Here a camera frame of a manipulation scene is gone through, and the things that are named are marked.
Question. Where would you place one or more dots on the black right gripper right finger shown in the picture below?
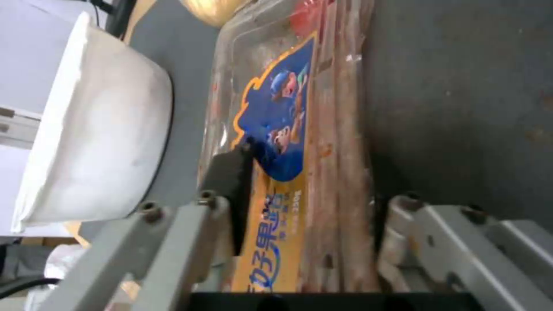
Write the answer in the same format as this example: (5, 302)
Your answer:
(453, 246)

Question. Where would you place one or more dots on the yellow round object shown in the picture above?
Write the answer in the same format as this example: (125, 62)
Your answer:
(209, 9)

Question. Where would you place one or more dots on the white paper bowl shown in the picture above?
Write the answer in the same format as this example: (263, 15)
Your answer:
(90, 136)

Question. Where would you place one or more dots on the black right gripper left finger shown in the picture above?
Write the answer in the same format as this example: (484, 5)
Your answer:
(224, 181)

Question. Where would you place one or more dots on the white crumpled plastic bag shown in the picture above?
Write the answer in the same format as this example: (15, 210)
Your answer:
(65, 262)

